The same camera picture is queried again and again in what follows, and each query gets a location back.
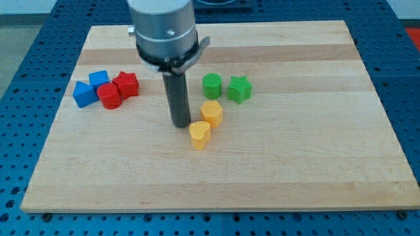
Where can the yellow heart block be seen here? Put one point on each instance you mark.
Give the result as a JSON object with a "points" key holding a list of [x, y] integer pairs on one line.
{"points": [[200, 134]]}

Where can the yellow hexagon block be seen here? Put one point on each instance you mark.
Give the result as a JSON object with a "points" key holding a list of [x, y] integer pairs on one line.
{"points": [[211, 112]]}

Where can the green cylinder block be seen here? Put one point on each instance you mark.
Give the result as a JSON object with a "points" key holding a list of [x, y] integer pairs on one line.
{"points": [[212, 85]]}

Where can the green star block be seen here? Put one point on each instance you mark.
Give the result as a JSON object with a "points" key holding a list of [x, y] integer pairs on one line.
{"points": [[239, 89]]}

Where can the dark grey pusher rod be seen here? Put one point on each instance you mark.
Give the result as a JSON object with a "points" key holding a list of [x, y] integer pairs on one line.
{"points": [[177, 97]]}

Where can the black clamp with metal lever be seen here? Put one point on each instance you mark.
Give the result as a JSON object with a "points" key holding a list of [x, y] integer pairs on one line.
{"points": [[176, 65]]}

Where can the red star block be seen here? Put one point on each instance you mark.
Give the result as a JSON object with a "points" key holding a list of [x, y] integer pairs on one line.
{"points": [[127, 83]]}

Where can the wooden board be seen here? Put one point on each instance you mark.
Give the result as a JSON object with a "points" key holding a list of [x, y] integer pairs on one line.
{"points": [[314, 135]]}

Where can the red cylinder block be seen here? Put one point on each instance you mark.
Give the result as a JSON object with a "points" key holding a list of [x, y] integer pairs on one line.
{"points": [[109, 96]]}

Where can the blue cube block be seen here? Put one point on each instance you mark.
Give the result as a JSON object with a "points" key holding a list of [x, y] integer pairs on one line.
{"points": [[98, 78]]}

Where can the blue triangle block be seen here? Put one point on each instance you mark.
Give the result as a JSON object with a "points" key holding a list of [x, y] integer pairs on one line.
{"points": [[84, 94]]}

